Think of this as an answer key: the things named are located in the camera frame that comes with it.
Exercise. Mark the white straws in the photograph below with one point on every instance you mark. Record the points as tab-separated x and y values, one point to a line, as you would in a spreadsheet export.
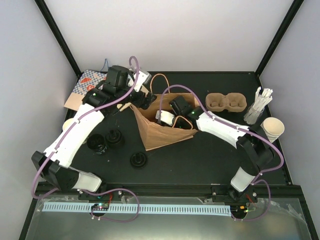
262	98

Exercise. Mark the light blue paper bag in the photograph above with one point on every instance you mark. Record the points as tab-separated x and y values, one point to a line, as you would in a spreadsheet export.
106	66

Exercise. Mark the left paper cup stack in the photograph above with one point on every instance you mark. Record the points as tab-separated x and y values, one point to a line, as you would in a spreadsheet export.
67	124

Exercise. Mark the black lid stack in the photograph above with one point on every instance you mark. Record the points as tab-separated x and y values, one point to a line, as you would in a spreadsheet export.
115	139
138	160

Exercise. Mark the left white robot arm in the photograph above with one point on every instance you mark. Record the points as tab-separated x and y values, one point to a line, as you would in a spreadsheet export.
120	86

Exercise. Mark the black frame post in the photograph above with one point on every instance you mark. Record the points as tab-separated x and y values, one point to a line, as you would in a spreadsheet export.
47	15
286	22

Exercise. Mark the brown paper bag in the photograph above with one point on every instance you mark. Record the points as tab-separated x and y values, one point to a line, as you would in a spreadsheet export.
154	135

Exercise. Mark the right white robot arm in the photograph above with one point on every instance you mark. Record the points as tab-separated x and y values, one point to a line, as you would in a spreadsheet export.
255	154

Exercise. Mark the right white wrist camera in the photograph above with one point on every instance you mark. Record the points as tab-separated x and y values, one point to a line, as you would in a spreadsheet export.
165	117

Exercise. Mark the left black frame post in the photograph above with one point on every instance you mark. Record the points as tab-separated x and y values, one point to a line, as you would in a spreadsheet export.
47	15

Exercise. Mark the right paper cup stack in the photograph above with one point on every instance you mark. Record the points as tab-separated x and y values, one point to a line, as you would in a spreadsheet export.
273	128

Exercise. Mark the paper cup stack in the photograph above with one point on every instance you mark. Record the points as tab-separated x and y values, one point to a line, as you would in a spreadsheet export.
273	128
67	124

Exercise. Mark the right black frame post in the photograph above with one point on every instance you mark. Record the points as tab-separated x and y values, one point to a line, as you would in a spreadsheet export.
286	22

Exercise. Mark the small circuit board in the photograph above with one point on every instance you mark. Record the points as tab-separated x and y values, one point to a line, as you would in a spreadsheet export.
100	207

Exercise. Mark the tan paper bag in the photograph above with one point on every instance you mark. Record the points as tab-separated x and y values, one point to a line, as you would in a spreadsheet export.
126	104

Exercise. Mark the far pulp cup carrier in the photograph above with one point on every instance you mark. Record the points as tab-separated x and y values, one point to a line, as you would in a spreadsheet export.
234	102

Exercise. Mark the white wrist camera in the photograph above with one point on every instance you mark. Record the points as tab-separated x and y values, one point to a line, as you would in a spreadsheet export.
143	77
165	117

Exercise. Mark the light blue cable duct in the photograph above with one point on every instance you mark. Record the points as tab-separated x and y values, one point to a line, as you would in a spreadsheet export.
160	209

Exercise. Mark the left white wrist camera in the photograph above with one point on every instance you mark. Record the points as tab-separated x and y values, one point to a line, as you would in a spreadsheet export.
143	77

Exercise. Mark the blue checkered paper bag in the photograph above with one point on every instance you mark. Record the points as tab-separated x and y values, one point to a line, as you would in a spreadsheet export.
88	80

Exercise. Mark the black sleeved paper cup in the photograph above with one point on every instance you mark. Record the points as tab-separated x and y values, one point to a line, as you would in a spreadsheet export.
96	143

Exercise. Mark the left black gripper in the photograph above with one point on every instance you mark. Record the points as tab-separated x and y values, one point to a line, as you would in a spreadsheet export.
147	101

